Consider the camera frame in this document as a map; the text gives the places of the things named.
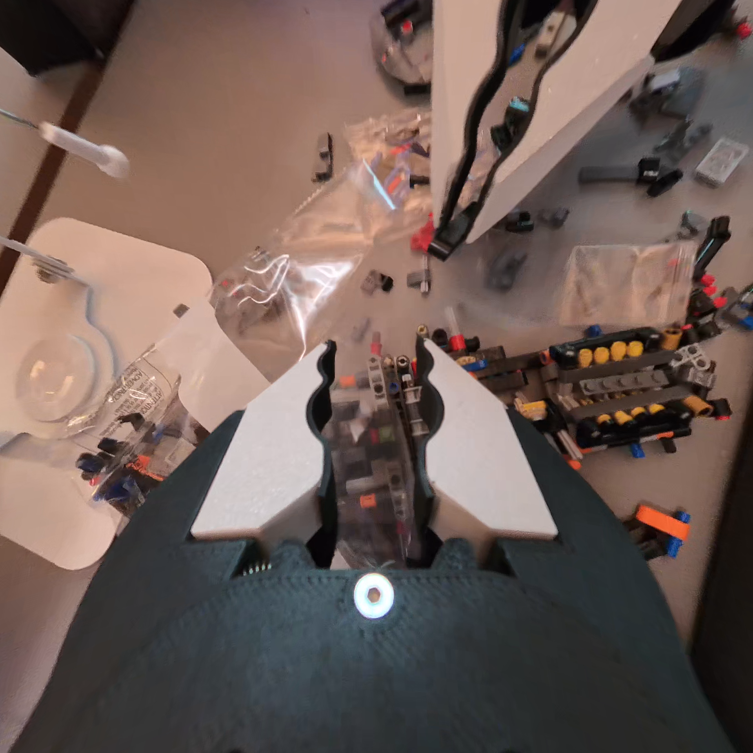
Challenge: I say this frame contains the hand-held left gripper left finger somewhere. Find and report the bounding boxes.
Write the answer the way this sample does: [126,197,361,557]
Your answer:
[190,339,340,569]

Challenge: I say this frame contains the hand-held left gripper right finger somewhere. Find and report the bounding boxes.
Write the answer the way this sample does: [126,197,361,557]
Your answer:
[413,338,561,569]

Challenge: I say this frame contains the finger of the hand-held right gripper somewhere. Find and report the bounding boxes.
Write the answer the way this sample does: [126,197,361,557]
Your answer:
[425,0,514,261]
[452,0,684,255]

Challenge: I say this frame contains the clear bag mixed lego pieces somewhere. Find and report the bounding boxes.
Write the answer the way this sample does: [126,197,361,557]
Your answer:
[75,346,214,520]

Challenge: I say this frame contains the red lego connector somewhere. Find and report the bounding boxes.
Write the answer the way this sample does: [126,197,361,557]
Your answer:
[410,214,440,252]

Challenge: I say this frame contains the black lego chassis assembly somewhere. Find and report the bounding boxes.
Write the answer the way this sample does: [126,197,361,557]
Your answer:
[511,325,734,458]

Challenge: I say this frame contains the clear bag grey lego pieces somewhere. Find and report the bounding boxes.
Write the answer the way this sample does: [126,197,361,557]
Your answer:
[209,176,378,355]

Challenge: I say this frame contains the grey lego wedge blue pin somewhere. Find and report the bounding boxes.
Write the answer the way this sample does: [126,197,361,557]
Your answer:
[714,287,753,331]

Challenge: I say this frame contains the curved grey black lego assembly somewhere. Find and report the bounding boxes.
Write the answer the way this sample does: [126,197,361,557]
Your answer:
[369,0,436,96]

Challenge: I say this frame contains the dark bluish grey lego plates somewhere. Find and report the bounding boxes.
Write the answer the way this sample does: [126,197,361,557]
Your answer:
[628,64,714,164]

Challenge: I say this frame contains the crumpled bag of lego pins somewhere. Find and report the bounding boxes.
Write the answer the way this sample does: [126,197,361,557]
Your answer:
[344,111,437,214]

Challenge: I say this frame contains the dark grey flat lego tile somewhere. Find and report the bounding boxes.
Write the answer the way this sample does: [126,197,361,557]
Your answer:
[578,164,640,186]

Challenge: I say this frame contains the light grey lego plate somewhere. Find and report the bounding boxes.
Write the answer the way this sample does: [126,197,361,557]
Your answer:
[693,138,742,189]

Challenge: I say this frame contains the grey curved lego panel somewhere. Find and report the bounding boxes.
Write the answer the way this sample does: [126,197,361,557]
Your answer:
[311,132,335,184]

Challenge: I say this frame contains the dark grey lego wedge plate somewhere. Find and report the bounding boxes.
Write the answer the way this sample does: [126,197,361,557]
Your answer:
[666,211,711,243]

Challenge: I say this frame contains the orange lego beam blue pins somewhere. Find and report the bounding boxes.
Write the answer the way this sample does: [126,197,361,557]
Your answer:
[631,502,693,558]

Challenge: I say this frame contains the black angled lego liftarm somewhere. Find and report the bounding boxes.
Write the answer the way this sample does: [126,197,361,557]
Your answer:
[692,215,734,281]

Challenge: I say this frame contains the grey T-shaped lego beam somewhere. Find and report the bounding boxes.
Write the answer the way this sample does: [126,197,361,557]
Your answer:
[669,343,717,387]

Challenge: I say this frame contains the black lego brick red pins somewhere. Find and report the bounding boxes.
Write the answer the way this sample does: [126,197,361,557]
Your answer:
[684,272,726,331]

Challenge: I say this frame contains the small clear bag tan pieces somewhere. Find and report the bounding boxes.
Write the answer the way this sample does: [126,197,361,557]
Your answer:
[558,240,699,328]

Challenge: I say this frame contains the white rounded board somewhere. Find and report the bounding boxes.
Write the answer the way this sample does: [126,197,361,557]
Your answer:
[0,218,214,571]

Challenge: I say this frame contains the white cable plug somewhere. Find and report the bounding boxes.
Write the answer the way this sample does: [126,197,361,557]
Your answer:
[0,107,131,179]

